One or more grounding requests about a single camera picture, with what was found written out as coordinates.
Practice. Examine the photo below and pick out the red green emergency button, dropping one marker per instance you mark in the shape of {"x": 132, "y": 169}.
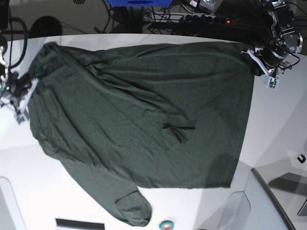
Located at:
{"x": 166, "y": 225}

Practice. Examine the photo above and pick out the grey power strip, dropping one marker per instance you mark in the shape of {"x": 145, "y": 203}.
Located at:
{"x": 206, "y": 19}

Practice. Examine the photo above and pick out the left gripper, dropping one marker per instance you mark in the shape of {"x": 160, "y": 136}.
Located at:
{"x": 273, "y": 61}

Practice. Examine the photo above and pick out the blue box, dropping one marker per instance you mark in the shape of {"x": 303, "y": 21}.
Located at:
{"x": 141, "y": 3}

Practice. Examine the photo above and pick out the dark green t-shirt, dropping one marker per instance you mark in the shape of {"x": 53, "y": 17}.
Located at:
{"x": 150, "y": 116}

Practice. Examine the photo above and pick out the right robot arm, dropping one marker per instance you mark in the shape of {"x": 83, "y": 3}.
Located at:
{"x": 10, "y": 26}

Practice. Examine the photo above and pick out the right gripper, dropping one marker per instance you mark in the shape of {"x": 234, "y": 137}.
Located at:
{"x": 15, "y": 89}

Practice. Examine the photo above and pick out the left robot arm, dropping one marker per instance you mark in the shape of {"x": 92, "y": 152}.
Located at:
{"x": 283, "y": 42}

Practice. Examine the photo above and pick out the small black hook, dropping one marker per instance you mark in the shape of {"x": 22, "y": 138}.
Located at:
{"x": 301, "y": 158}

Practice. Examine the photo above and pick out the grey monitor edge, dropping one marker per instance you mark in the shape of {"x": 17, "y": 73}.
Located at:
{"x": 289, "y": 190}

